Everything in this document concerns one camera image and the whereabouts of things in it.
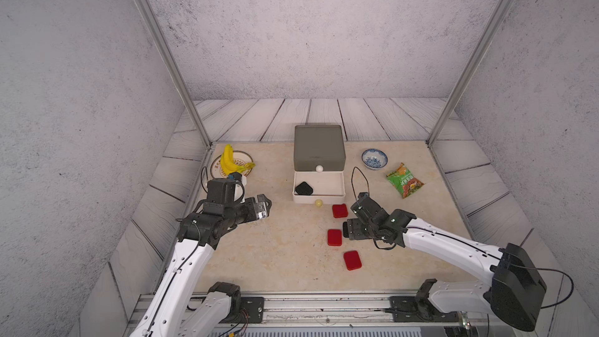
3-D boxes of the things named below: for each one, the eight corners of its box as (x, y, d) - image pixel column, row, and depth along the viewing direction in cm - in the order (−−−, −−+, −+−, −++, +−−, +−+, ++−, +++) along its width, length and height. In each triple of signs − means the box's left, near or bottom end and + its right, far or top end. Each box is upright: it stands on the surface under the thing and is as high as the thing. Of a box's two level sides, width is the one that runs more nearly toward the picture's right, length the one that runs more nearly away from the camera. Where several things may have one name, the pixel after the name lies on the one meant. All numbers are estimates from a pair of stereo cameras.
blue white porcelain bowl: (363, 170, 111) (364, 164, 108) (359, 154, 118) (361, 148, 115) (386, 170, 111) (389, 164, 108) (382, 154, 118) (384, 148, 115)
